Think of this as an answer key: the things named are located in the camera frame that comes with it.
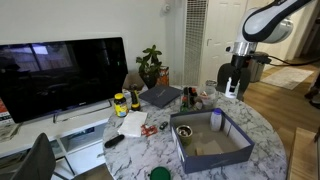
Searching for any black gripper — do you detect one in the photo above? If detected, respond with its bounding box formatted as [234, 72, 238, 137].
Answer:
[230, 54, 252, 94]

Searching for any dark grey box lid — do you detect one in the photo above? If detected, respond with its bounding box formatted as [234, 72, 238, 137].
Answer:
[138, 85, 183, 109]

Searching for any dark office chair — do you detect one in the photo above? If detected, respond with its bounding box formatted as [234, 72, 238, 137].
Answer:
[216, 62, 252, 102]

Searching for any grey trash can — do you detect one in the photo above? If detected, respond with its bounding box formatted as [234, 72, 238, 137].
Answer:
[248, 51, 270, 84]

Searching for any clear plastic cup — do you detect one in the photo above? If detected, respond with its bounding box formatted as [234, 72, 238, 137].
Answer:
[196, 88, 220, 110]

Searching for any white bottle with blue cap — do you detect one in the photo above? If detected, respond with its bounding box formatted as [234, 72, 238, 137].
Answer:
[209, 108, 223, 132]

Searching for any white panel door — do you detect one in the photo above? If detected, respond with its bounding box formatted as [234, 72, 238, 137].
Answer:
[199, 0, 250, 85]

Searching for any beige floor rug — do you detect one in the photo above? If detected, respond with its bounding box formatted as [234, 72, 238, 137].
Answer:
[260, 66, 315, 91]

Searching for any green glass bottle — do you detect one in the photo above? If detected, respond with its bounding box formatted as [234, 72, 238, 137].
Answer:
[179, 95, 190, 113]

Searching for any orange carton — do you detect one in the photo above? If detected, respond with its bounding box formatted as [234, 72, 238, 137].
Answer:
[156, 65, 170, 87]

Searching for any open tin can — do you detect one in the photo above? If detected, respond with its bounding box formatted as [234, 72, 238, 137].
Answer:
[175, 124, 194, 147]

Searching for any green potted plant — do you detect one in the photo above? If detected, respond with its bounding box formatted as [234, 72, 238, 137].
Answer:
[135, 44, 164, 90]

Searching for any red snack wrapper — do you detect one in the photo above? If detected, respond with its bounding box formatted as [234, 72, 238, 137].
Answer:
[140, 124, 158, 137]

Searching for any dark bottle with yellow label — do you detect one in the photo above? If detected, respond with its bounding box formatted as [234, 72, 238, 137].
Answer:
[129, 83, 142, 112]

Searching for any white paper napkin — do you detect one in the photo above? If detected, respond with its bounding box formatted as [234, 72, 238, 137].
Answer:
[117, 110, 149, 138]

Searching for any yellow capped supplement bottle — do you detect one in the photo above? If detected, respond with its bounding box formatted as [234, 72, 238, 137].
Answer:
[113, 92, 129, 118]

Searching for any green round lid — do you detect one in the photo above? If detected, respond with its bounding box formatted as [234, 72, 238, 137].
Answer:
[149, 166, 172, 180]

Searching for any black remote control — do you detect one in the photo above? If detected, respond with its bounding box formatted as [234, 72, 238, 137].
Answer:
[104, 134, 126, 149]

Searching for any black flat screen television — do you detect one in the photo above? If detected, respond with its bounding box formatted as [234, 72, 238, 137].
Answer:
[0, 36, 130, 125]

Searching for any white television stand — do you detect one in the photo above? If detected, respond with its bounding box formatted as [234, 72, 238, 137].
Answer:
[0, 96, 134, 178]

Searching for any grey desk chair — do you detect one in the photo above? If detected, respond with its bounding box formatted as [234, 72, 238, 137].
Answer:
[11, 132, 57, 180]

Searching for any stack of magazines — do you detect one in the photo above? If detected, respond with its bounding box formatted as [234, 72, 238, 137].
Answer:
[0, 98, 22, 143]

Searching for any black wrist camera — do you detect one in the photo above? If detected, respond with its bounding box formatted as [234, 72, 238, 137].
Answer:
[250, 54, 272, 65]

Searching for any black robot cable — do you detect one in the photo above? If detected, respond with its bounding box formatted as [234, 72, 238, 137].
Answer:
[266, 54, 320, 68]

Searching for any white wall heater grille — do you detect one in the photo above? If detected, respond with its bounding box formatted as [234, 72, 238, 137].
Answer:
[182, 0, 209, 86]

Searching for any white wall thermostat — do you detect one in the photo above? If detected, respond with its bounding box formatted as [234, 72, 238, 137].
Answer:
[161, 2, 172, 14]

